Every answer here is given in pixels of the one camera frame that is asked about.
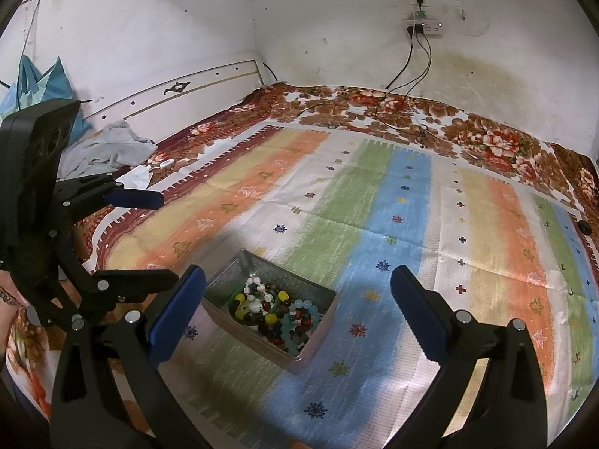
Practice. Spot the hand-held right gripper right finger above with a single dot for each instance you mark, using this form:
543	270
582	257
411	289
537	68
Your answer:
421	313

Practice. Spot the person's left forearm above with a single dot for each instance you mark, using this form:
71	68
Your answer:
9	322

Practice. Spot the small black object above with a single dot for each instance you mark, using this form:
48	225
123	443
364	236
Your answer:
584	227

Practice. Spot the white headboard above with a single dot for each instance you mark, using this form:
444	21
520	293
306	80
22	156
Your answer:
196	89

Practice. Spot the white power strip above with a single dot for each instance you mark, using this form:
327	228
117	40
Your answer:
425	27

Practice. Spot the metal box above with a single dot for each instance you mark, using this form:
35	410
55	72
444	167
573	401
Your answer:
234	271

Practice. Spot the grey cloth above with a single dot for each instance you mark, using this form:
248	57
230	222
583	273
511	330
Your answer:
112	147

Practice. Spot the blue bag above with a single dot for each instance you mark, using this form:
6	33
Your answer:
51	84

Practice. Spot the white cloth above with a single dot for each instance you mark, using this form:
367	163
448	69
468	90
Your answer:
135	177

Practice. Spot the striped mat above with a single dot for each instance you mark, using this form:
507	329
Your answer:
374	196

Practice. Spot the floral blanket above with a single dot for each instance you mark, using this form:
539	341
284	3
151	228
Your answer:
496	142

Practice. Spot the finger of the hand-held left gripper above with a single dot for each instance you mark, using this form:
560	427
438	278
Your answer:
135	199
135	280

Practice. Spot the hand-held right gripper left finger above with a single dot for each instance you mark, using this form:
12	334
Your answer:
178	313

